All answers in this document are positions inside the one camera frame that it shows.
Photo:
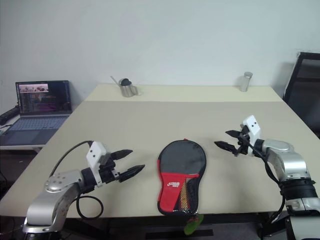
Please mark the open grey laptop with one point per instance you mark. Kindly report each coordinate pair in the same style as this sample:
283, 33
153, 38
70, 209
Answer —
37, 125

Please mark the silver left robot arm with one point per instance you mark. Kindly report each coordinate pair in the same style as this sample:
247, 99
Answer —
50, 200

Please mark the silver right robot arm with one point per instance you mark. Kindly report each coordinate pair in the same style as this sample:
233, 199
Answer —
292, 162

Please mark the black red paddle case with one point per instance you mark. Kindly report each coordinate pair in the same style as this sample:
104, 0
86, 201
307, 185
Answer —
175, 186

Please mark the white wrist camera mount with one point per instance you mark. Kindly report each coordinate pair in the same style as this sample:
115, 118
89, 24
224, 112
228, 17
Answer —
253, 125
96, 152

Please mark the table tennis paddle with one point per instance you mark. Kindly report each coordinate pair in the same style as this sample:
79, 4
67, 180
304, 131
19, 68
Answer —
182, 157

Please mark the black mesh office chair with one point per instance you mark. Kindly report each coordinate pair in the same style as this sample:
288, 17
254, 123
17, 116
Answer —
305, 95

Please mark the steel watering can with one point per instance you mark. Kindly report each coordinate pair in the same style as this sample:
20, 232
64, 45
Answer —
127, 90

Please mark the steel tumbler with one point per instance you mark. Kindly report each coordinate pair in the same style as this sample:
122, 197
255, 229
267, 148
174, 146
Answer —
245, 83

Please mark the green round zipper tag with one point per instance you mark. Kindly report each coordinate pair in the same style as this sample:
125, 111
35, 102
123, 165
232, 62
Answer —
191, 226

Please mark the black table frame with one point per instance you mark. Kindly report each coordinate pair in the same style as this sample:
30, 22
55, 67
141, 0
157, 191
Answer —
225, 220

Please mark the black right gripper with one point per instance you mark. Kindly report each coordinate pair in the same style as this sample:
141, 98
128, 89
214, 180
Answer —
244, 143

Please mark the white side table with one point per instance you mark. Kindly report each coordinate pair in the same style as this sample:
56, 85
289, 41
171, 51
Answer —
25, 148

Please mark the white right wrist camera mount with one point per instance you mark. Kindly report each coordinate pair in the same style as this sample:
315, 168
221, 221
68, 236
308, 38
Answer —
253, 125

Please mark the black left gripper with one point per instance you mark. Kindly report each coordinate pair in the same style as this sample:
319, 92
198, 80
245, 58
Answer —
108, 173

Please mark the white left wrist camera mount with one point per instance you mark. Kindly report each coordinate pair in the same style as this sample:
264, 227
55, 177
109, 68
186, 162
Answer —
96, 152

